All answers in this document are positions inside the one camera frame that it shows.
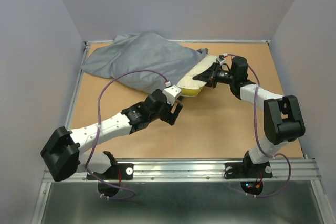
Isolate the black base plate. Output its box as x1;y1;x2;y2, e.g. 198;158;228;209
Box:
224;162;273;181
93;163;134;180

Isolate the aluminium rail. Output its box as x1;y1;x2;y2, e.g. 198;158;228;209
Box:
61;158;321;183
31;41;91;224

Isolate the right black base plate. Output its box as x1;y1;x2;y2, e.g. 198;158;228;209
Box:
224;162;273;181

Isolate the white pillow yellow edge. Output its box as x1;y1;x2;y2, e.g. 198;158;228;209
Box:
176;55;216;98

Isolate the aluminium left side rail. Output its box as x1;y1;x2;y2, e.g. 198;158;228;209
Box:
31;41;91;224

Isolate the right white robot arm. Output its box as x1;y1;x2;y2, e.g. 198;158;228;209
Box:
190;54;306;179

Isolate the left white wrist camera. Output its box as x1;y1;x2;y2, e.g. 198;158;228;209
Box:
162;85;182;106

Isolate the grey pillowcase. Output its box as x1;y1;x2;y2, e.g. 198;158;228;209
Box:
81;32;208;93

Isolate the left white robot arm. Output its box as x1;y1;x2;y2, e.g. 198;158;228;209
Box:
40;86;183;182

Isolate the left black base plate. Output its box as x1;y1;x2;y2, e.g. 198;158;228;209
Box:
93;163;134;180

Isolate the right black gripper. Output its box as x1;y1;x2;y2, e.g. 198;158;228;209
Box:
193;61;236;88

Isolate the aluminium front rail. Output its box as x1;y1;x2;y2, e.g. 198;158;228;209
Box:
61;158;321;183

